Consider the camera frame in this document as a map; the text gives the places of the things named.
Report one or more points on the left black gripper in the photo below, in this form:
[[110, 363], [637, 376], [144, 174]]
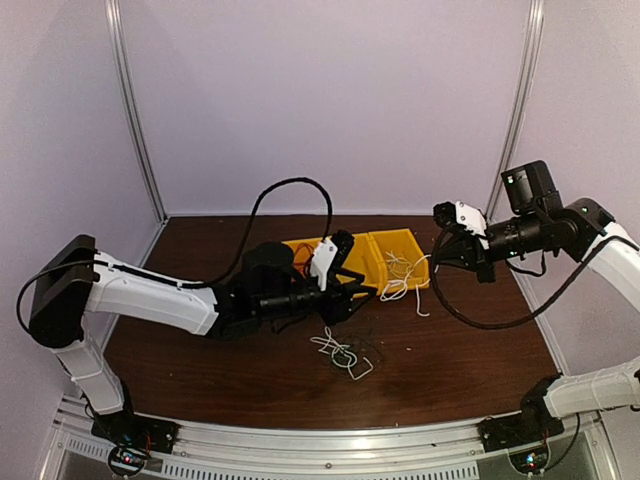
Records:
[[338, 308]]

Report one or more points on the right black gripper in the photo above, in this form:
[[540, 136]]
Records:
[[464, 250]]

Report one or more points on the yellow three-compartment bin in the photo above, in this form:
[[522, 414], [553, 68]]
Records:
[[391, 261]]

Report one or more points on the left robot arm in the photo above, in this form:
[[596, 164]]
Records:
[[268, 286]]

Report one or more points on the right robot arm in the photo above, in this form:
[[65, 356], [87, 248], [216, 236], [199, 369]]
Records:
[[587, 233]]

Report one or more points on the right circuit board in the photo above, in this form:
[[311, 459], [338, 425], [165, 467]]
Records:
[[529, 461]]

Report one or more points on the circuit board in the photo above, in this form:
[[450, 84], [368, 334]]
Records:
[[529, 461], [126, 462]]

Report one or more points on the left circuit board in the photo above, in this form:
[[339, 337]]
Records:
[[126, 462]]

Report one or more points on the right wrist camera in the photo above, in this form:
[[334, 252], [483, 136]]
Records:
[[458, 214]]

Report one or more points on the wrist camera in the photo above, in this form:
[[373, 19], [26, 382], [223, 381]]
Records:
[[458, 214], [329, 254]]

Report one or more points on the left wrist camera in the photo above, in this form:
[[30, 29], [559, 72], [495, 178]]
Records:
[[329, 254]]

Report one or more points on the right aluminium frame post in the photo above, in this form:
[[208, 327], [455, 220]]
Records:
[[530, 54]]

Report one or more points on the aluminium frame post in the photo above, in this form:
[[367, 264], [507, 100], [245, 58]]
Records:
[[530, 54], [131, 110]]

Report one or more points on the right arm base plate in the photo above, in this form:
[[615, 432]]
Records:
[[514, 431]]

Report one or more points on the aluminium front rail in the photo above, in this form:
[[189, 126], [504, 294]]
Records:
[[452, 450]]

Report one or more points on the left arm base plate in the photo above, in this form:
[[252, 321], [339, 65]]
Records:
[[143, 433]]

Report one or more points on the left aluminium frame post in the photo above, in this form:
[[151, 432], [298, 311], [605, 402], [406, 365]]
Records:
[[131, 110]]

